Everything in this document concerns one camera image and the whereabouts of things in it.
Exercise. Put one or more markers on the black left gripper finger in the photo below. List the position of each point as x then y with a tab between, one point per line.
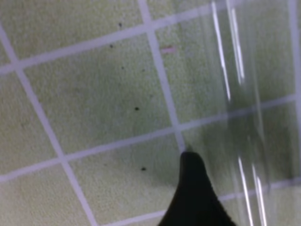
195	203

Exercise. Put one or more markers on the clear glass test tube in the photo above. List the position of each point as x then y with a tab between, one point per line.
252	58

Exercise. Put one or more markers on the green grid tablecloth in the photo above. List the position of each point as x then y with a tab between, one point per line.
98	99

